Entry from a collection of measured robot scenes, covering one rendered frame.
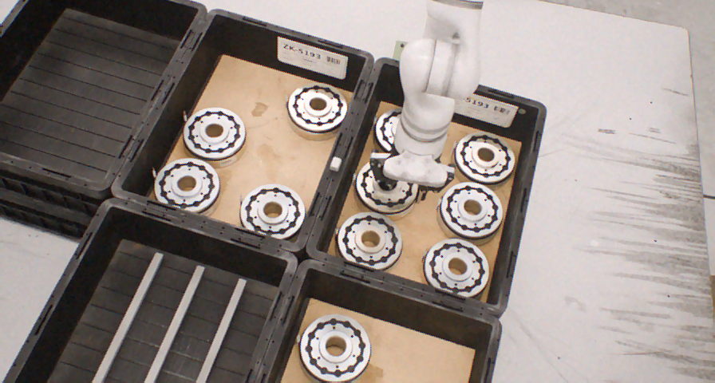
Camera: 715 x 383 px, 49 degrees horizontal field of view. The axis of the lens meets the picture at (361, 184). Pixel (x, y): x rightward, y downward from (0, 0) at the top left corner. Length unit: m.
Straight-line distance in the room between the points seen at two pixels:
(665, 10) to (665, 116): 1.34
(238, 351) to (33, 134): 0.51
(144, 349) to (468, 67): 0.61
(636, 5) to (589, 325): 1.78
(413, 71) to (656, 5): 2.12
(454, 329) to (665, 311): 0.47
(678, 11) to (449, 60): 2.12
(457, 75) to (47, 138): 0.72
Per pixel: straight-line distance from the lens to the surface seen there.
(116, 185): 1.19
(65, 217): 1.33
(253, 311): 1.19
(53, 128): 1.40
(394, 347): 1.18
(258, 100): 1.39
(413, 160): 1.11
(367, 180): 1.26
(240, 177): 1.30
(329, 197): 1.16
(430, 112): 1.05
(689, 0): 3.12
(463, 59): 0.99
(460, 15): 0.98
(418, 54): 0.99
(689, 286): 1.54
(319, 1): 1.73
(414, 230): 1.27
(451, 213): 1.26
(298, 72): 1.41
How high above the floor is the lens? 1.93
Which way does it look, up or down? 58 degrees down
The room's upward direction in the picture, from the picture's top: 11 degrees clockwise
